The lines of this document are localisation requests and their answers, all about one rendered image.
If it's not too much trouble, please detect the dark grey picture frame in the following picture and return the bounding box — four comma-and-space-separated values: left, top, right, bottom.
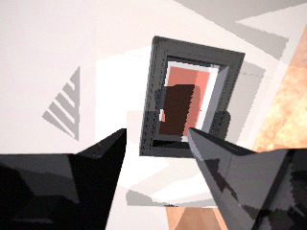
139, 35, 246, 159

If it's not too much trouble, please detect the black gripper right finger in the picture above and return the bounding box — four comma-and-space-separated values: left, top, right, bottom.
187, 127, 307, 230

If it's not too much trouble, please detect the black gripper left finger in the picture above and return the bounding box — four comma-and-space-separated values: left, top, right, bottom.
0, 127, 128, 230

